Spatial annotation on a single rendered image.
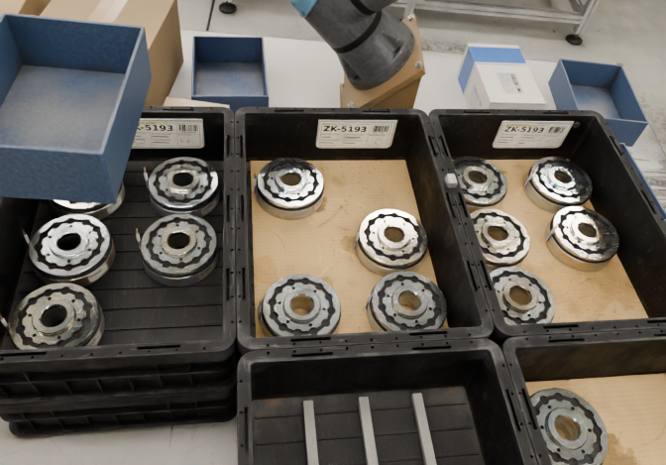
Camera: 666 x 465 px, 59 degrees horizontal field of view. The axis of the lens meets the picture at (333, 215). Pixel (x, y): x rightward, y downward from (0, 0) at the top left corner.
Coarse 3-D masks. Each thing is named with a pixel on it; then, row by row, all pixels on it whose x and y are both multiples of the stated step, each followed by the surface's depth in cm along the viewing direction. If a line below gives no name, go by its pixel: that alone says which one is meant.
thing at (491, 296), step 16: (432, 112) 92; (448, 112) 92; (464, 112) 93; (480, 112) 93; (496, 112) 94; (512, 112) 94; (528, 112) 95; (544, 112) 95; (560, 112) 95; (576, 112) 96; (592, 112) 96; (432, 128) 90; (608, 128) 94; (448, 160) 86; (624, 160) 90; (640, 192) 86; (464, 208) 80; (656, 208) 84; (464, 224) 78; (656, 224) 82; (480, 256) 75; (480, 272) 73; (496, 304) 70; (496, 320) 69; (608, 320) 71; (624, 320) 71; (640, 320) 71; (656, 320) 72; (496, 336) 69; (512, 336) 68
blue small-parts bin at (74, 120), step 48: (0, 48) 62; (48, 48) 66; (96, 48) 66; (144, 48) 65; (0, 96) 63; (48, 96) 65; (96, 96) 66; (144, 96) 66; (0, 144) 51; (48, 144) 61; (96, 144) 61; (0, 192) 56; (48, 192) 56; (96, 192) 56
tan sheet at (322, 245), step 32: (256, 192) 91; (352, 192) 93; (384, 192) 94; (256, 224) 87; (288, 224) 87; (320, 224) 88; (352, 224) 89; (256, 256) 83; (288, 256) 84; (320, 256) 84; (352, 256) 85; (256, 288) 80; (352, 288) 82; (256, 320) 77; (352, 320) 78
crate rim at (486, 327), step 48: (240, 144) 85; (432, 144) 87; (240, 192) 77; (240, 240) 72; (240, 288) 68; (480, 288) 72; (240, 336) 64; (288, 336) 65; (336, 336) 66; (384, 336) 66; (432, 336) 67; (480, 336) 67
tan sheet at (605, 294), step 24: (504, 168) 100; (528, 168) 101; (528, 216) 94; (552, 216) 94; (528, 264) 88; (552, 264) 88; (552, 288) 85; (576, 288) 86; (600, 288) 86; (624, 288) 87; (576, 312) 83; (600, 312) 83; (624, 312) 84
